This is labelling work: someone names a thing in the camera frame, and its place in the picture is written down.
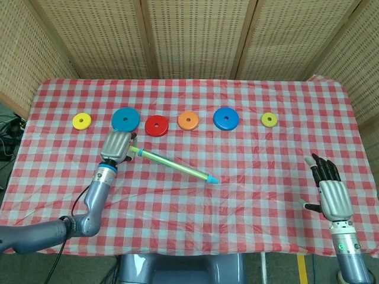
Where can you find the red white checkered tablecloth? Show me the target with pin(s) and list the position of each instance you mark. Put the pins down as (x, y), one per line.
(189, 225)

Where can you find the small olive-yellow disc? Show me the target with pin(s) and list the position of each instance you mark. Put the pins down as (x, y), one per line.
(269, 120)

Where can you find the grey-blue robot torso base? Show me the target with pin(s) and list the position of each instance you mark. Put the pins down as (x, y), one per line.
(180, 269)

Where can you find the large blue disc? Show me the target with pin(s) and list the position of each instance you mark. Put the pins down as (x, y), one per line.
(226, 119)

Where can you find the small yellow disc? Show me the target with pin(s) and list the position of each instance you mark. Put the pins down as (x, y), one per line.
(82, 121)

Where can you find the orange disc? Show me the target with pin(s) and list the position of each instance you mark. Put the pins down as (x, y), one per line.
(188, 120)

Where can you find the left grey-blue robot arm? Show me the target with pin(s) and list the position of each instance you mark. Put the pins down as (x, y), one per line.
(89, 219)

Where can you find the woven rattan screen panel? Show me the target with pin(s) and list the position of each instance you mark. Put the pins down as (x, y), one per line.
(293, 38)
(26, 59)
(358, 65)
(97, 38)
(198, 38)

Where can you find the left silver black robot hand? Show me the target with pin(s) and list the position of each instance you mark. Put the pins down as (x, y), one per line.
(115, 146)

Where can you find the green stacking rod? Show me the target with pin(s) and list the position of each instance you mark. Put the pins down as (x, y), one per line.
(177, 167)

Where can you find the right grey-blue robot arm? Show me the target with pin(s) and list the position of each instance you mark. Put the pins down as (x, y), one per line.
(350, 254)

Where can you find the red disc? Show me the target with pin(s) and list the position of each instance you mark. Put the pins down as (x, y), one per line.
(157, 126)

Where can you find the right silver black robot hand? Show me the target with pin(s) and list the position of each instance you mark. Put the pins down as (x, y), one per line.
(336, 198)

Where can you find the large teal disc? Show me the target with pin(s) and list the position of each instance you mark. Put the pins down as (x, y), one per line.
(125, 119)

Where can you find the white table leg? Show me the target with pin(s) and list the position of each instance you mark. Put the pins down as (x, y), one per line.
(263, 269)

